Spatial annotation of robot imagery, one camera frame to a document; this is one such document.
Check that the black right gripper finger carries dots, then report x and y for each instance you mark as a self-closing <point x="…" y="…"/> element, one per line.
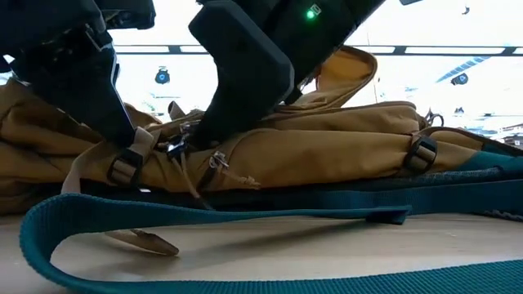
<point x="229" y="122"/>

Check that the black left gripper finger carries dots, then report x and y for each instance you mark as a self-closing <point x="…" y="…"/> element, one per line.
<point x="90" y="106"/>

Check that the tan and green backpack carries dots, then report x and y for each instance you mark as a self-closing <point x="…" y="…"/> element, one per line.
<point x="306" y="155"/>

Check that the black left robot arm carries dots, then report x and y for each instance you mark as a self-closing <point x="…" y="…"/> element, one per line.
<point x="49" y="12"/>

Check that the black ceiling camera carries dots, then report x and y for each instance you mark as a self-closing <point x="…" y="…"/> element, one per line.
<point x="162" y="76"/>
<point x="459" y="79"/>

